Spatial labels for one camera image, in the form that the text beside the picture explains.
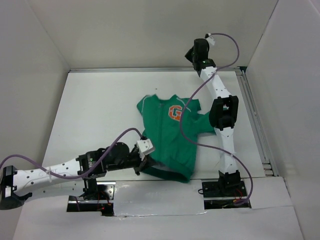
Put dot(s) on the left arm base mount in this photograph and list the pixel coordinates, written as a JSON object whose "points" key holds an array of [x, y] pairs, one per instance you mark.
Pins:
{"points": [[97, 196]]}

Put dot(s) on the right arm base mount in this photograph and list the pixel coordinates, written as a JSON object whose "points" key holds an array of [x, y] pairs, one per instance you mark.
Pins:
{"points": [[214, 198]]}

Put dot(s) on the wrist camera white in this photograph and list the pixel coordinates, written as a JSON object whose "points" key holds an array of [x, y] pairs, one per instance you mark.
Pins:
{"points": [[210, 39], [145, 147]]}

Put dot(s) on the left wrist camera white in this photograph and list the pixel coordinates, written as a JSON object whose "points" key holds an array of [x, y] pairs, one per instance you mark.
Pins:
{"points": [[145, 147]]}

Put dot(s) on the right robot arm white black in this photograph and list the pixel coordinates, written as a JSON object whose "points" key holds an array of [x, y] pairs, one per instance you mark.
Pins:
{"points": [[222, 115]]}

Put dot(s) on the green jacket white lining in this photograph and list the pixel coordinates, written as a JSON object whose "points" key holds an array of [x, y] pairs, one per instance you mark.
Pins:
{"points": [[173, 126]]}

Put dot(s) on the white taped cover panel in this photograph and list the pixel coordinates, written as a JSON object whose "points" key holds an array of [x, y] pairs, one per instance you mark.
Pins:
{"points": [[157, 198]]}

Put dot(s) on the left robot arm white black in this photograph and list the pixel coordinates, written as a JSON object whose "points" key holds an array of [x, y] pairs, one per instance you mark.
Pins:
{"points": [[77, 178]]}

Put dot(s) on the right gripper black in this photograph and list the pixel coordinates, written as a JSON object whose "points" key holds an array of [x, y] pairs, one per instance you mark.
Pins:
{"points": [[188, 55]]}

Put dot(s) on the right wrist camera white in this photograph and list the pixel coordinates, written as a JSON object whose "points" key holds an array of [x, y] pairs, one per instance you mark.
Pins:
{"points": [[210, 39]]}

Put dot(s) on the aluminium rail right side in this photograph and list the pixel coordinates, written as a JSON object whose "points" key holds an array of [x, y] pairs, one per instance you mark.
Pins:
{"points": [[266, 156]]}

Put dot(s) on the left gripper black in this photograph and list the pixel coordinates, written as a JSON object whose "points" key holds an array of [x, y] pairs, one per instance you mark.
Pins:
{"points": [[141, 164]]}

